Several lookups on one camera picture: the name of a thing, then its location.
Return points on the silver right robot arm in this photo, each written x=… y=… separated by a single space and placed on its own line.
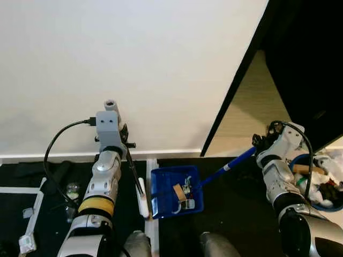
x=281 y=179

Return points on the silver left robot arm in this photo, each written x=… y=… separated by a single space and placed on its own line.
x=104 y=176

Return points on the black floor mat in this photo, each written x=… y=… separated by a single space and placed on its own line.
x=236 y=214

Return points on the blue trash bin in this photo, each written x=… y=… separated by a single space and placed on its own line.
x=296 y=161

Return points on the brown cardboard tube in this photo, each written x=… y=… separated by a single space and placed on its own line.
x=306 y=169

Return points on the white plastic bag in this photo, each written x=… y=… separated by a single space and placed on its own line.
x=329 y=163

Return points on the white crumpled tissue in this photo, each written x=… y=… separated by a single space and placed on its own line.
x=316 y=196

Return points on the white skirting board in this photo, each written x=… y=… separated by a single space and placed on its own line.
x=53 y=156

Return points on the clear glass jar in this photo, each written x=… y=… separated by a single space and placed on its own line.
x=72 y=191

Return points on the brown cardboard scrap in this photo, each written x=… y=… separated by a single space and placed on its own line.
x=179 y=191

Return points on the white crumpled litter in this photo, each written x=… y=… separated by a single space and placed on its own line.
x=188 y=184

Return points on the black cloth bundle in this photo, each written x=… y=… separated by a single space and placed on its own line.
x=53 y=172

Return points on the black door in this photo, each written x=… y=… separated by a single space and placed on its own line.
x=311 y=64

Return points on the long white tape strip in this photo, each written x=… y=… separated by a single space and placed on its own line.
x=153 y=238

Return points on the grey left robot leg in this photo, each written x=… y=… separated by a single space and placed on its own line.
x=136 y=246

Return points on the grey robot leg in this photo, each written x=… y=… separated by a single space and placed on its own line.
x=136 y=246
x=217 y=247

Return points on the grey right robot leg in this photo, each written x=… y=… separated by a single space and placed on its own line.
x=217 y=247

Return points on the short white tape strip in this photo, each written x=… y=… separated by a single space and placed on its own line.
x=21 y=190

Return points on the white paper packet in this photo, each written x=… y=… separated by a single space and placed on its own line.
x=27 y=244

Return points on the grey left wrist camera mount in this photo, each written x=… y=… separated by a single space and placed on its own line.
x=107 y=126

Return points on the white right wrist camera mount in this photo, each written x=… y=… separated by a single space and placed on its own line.
x=289 y=140

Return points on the black door frame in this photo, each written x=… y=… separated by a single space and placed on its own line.
x=260 y=32

